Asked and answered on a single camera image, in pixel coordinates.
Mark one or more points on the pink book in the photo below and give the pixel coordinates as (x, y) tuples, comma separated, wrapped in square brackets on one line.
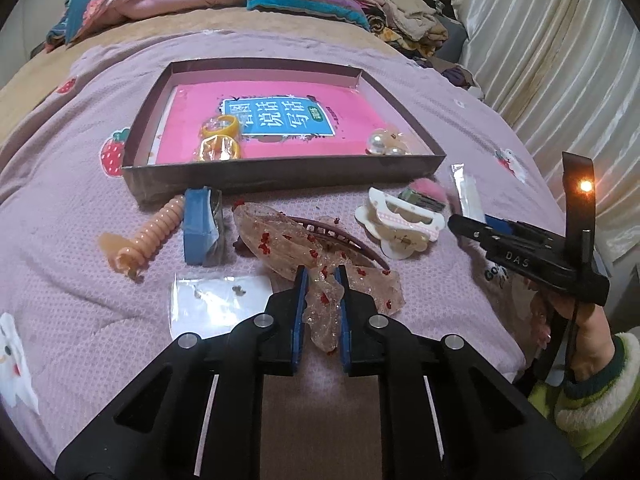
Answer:
[(200, 110)]

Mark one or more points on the sheer scrunchie with red bows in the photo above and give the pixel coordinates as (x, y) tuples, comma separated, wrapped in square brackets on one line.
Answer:
[(272, 250)]

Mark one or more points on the brown toothed headband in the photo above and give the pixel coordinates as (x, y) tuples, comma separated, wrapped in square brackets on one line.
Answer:
[(345, 237)]

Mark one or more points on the cream pleated curtain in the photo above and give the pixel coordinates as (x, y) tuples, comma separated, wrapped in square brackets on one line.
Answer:
[(540, 50)]

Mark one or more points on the blue box with clear lid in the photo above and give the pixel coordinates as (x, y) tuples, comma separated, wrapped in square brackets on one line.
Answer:
[(197, 225)]

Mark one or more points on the tan bed sheet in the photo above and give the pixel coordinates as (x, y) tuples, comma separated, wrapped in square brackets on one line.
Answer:
[(150, 30)]

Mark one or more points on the white hair claw clip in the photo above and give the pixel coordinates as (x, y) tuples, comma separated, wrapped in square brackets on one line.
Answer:
[(400, 225)]

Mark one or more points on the orange spiral hair clip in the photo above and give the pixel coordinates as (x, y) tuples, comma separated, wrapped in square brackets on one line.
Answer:
[(150, 232)]

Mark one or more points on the shallow cardboard box tray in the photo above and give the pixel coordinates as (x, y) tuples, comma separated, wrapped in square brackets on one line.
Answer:
[(280, 175)]

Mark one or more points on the pink pompom hair clip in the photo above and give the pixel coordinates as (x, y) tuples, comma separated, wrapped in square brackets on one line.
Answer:
[(425, 191)]

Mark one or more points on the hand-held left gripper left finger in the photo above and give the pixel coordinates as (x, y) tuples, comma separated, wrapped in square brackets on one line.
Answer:
[(299, 310)]

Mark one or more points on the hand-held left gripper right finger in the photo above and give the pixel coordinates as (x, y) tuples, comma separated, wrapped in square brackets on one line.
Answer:
[(343, 310)]

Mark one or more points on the striped pillow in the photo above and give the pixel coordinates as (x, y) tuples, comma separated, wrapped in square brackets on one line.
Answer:
[(305, 2)]

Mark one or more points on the pile of clothes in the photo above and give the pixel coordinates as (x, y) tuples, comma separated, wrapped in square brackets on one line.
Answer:
[(410, 15)]

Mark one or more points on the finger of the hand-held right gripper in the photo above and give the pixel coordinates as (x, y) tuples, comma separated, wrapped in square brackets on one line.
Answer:
[(505, 223), (475, 230)]

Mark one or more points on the earring card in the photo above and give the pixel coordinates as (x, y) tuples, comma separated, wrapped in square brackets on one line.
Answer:
[(220, 300)]

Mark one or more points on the person's right hand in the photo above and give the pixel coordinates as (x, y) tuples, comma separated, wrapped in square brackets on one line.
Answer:
[(587, 345)]

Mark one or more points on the purple printed quilt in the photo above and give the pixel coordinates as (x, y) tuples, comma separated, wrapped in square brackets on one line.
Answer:
[(75, 220)]

